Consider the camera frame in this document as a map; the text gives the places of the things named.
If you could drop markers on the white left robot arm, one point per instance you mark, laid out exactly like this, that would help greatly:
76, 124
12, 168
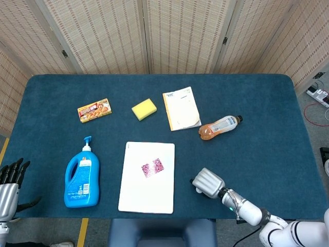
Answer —
2, 234

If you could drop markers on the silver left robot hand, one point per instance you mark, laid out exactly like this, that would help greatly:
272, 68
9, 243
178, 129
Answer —
7, 198

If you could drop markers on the teal tablecloth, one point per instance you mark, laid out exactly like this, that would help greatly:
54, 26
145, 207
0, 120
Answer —
270, 123

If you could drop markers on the black screen hinge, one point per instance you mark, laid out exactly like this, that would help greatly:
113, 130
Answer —
225, 40
64, 53

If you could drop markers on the blue detergent pump bottle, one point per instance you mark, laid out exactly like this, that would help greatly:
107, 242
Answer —
82, 185

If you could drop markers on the orange drink plastic bottle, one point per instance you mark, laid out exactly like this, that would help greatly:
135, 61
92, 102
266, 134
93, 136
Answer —
218, 127

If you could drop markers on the white cutting board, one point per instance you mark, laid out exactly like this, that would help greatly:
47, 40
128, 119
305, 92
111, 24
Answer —
138, 195

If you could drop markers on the yellow curry box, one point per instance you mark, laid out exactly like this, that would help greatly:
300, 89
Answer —
94, 110

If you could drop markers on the woven folding screen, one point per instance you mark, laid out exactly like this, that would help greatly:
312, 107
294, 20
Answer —
102, 33

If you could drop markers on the pink patterned card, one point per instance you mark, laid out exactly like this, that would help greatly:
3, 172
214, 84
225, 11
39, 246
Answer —
153, 168

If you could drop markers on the cream notebook with orange spine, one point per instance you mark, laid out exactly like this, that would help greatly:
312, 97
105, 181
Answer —
182, 109

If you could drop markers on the white shoe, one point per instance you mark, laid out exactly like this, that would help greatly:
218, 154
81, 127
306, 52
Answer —
63, 244

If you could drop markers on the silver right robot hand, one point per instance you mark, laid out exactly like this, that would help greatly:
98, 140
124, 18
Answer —
208, 182

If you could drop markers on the white power strip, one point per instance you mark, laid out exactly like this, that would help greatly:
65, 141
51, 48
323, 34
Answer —
318, 94

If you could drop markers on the black box on floor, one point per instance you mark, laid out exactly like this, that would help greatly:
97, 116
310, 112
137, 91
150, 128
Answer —
324, 154

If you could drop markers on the yellow sponge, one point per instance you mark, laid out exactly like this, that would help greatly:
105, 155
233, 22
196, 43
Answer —
144, 109

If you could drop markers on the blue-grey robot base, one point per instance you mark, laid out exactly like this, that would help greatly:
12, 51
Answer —
162, 232

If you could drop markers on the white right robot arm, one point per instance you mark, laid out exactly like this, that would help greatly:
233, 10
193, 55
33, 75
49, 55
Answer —
249, 211

